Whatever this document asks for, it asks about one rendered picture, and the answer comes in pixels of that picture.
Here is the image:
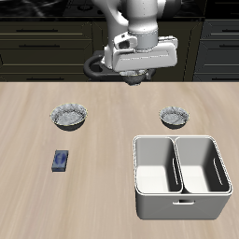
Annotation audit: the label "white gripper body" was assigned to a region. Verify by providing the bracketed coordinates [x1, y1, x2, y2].
[112, 35, 179, 73]

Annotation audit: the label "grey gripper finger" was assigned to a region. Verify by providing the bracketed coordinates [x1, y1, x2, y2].
[136, 70, 148, 86]
[124, 71, 138, 86]

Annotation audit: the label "small grey speckled bowl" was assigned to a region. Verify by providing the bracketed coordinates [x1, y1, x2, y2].
[158, 105, 190, 130]

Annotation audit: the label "large grey speckled bowl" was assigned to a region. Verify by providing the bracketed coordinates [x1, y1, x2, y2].
[49, 103, 89, 132]

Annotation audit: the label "dark kitchen cupboards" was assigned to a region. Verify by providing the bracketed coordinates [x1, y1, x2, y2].
[0, 17, 239, 83]

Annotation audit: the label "small blue box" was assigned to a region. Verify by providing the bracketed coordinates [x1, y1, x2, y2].
[50, 149, 70, 173]

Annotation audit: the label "black marble countertop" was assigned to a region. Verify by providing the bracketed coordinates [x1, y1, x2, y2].
[0, 0, 239, 21]

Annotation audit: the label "white two-bin basket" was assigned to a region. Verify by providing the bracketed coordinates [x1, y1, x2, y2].
[133, 134, 234, 221]

